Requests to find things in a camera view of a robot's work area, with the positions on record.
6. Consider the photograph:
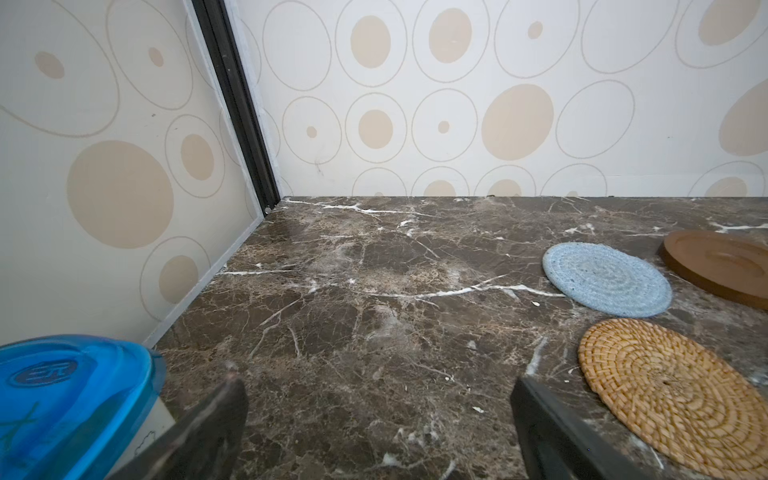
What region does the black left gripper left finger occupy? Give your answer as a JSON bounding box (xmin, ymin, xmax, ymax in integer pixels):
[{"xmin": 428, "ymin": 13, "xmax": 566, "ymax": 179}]
[{"xmin": 110, "ymin": 374, "xmax": 249, "ymax": 480}]

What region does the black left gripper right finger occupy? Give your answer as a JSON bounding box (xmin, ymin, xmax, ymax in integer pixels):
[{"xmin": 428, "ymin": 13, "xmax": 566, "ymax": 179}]
[{"xmin": 510, "ymin": 377, "xmax": 646, "ymax": 480}]

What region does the woven rattan coaster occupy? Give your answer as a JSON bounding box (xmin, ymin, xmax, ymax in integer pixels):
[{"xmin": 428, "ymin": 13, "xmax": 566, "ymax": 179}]
[{"xmin": 578, "ymin": 318, "xmax": 767, "ymax": 479}]

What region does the light blue woven coaster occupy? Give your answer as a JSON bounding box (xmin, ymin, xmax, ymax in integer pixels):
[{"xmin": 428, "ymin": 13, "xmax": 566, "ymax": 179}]
[{"xmin": 542, "ymin": 242, "xmax": 673, "ymax": 318}]

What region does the round brown wooden coaster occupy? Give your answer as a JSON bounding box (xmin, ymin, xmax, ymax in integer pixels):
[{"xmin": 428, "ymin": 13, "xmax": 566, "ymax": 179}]
[{"xmin": 658, "ymin": 230, "xmax": 767, "ymax": 310}]

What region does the blue lidded white cup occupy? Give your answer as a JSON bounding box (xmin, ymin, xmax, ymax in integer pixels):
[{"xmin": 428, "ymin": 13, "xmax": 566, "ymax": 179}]
[{"xmin": 1, "ymin": 335, "xmax": 174, "ymax": 479}]

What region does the black corner frame post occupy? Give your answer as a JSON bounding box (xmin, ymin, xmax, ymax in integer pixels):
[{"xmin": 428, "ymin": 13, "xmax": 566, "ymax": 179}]
[{"xmin": 191, "ymin": 0, "xmax": 281, "ymax": 214}]

